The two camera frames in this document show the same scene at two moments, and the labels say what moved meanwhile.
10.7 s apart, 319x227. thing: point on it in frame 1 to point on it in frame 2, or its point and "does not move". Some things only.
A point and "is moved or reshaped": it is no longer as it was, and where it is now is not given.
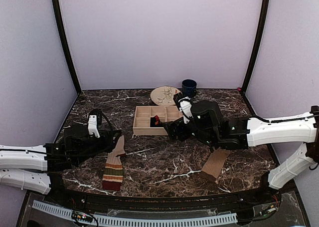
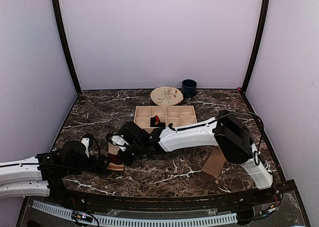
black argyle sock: (155, 121) does not move
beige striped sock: (112, 173) is moved or reshaped
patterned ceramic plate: (164, 95) does not move
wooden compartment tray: (143, 115) does not move
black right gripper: (178, 124) to (127, 161)
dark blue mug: (189, 88) does not move
